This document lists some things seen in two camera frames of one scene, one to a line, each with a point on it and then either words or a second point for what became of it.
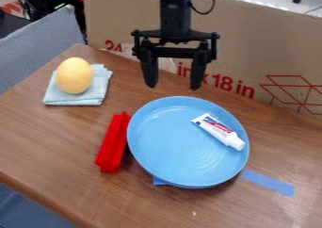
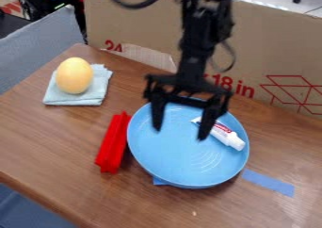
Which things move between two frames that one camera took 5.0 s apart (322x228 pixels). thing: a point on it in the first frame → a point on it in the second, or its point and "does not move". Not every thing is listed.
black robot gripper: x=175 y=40 → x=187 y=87
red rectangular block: x=111 y=153 does not move
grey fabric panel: x=37 y=43 does not move
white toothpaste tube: x=220 y=130 does not move
